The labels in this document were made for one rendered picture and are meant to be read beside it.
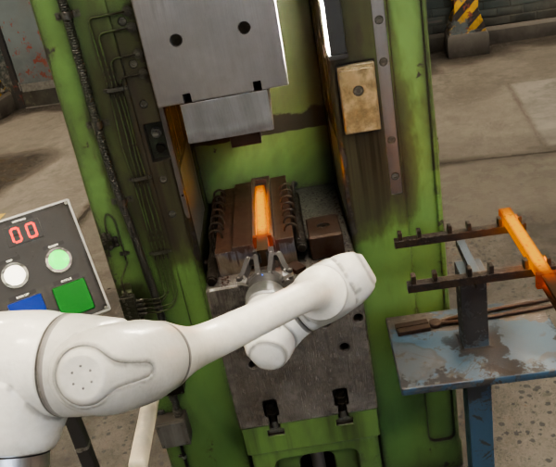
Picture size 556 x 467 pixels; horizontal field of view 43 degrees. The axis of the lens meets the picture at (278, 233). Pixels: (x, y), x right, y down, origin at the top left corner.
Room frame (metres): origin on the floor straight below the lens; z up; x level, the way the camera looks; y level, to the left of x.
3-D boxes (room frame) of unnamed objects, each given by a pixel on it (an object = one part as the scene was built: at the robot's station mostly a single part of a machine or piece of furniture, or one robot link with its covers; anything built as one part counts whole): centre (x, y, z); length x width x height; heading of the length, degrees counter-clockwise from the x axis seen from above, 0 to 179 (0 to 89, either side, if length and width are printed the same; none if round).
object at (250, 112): (1.78, 0.05, 1.32); 0.42 x 0.20 x 0.10; 177
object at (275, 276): (1.36, 0.05, 0.99); 0.09 x 0.08 x 0.07; 178
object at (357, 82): (1.68, -0.26, 1.27); 0.09 x 0.02 x 0.17; 87
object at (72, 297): (1.43, 0.49, 1.01); 0.07 x 0.05 x 0.07; 112
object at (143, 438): (1.49, 0.41, 0.62); 0.44 x 0.05 x 0.05; 177
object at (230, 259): (1.78, 0.05, 0.96); 0.42 x 0.20 x 0.09; 177
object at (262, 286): (1.28, 0.05, 0.99); 0.09 x 0.06 x 0.09; 88
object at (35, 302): (1.39, 0.58, 1.01); 0.07 x 0.05 x 0.07; 112
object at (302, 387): (1.78, 0.00, 0.69); 0.56 x 0.38 x 0.45; 177
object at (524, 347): (1.41, -0.42, 0.69); 0.40 x 0.30 x 0.02; 84
